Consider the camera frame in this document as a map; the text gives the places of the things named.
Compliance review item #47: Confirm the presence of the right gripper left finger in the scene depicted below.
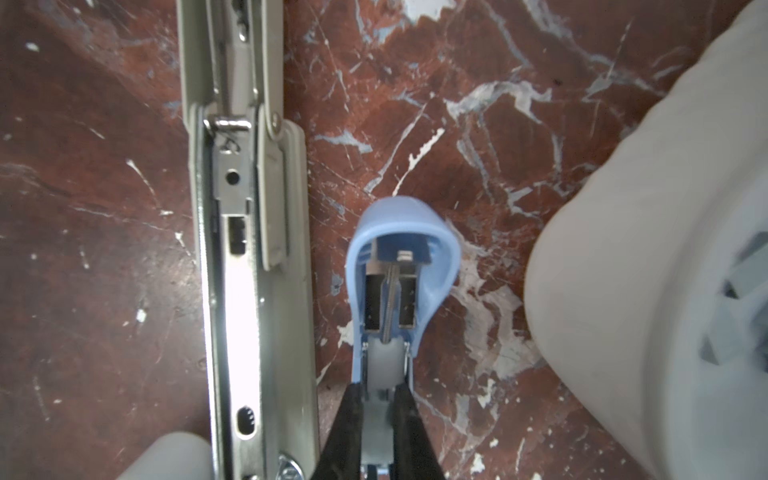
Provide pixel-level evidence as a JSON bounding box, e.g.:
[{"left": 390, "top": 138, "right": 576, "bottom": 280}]
[{"left": 311, "top": 383, "right": 364, "bottom": 480}]

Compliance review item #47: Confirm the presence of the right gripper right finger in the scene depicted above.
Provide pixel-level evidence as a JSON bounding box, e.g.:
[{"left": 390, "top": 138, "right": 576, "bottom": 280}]
[{"left": 391, "top": 383, "right": 445, "bottom": 480}]

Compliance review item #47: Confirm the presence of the small white stapler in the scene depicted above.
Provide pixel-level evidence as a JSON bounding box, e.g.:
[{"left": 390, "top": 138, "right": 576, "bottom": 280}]
[{"left": 118, "top": 432, "right": 214, "bottom": 480}]

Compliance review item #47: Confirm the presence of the grey white large stapler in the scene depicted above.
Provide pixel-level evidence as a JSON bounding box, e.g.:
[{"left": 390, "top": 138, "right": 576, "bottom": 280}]
[{"left": 177, "top": 1, "right": 320, "bottom": 479}]

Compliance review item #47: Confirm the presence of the white plastic tray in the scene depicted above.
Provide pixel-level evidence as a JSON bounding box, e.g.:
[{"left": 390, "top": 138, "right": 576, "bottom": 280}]
[{"left": 524, "top": 1, "right": 767, "bottom": 479}]

